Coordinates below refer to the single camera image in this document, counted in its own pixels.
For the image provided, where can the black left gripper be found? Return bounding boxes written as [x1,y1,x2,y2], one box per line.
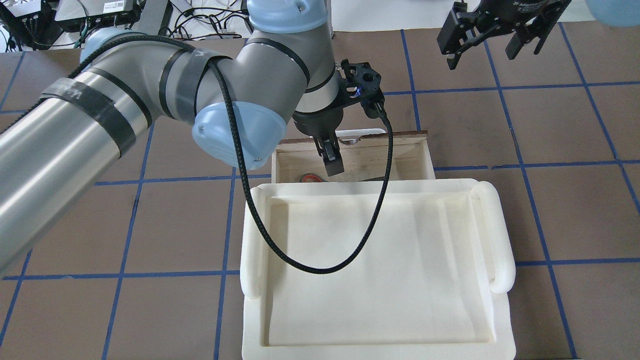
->
[292,108,345,177]

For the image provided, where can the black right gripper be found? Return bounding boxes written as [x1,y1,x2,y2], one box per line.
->
[437,0,571,71]

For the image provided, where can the white drawer handle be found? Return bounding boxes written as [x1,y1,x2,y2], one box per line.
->
[335,128,387,145]

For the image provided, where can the orange grey scissors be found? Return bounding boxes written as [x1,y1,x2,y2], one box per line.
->
[298,173,385,183]

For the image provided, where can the light wooden drawer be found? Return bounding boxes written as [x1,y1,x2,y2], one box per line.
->
[270,130,435,183]

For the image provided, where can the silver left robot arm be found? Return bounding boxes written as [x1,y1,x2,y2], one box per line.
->
[0,0,338,275]

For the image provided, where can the white plastic tray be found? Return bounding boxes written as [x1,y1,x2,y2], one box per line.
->
[240,178,516,360]

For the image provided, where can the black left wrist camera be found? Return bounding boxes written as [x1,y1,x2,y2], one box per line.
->
[336,58,387,119]

